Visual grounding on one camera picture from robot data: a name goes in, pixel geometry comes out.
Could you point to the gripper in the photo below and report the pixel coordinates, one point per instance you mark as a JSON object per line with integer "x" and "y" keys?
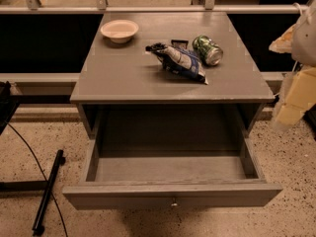
{"x": 305, "y": 39}

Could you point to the grey top drawer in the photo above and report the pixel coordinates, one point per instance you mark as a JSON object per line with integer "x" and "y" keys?
{"x": 143, "y": 156}

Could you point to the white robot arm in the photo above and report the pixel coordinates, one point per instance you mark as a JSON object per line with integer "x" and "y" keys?
{"x": 307, "y": 16}

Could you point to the green soda can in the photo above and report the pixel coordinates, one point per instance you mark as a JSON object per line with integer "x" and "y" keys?
{"x": 209, "y": 52}

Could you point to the blue white chip bag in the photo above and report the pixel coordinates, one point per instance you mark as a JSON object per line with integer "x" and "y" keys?
{"x": 179, "y": 61}

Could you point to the small dark snack packet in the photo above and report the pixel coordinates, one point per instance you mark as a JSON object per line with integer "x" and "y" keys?
{"x": 179, "y": 43}

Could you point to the grey wooden cabinet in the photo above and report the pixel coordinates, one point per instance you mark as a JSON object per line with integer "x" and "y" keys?
{"x": 127, "y": 74}

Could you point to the white bowl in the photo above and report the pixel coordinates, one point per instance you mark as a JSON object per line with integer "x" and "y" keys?
{"x": 119, "y": 31}

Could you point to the black stand base bar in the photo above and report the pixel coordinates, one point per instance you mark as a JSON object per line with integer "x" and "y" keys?
{"x": 46, "y": 186}

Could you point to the black equipment at left edge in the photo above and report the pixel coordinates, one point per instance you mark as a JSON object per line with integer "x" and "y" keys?
{"x": 8, "y": 104}

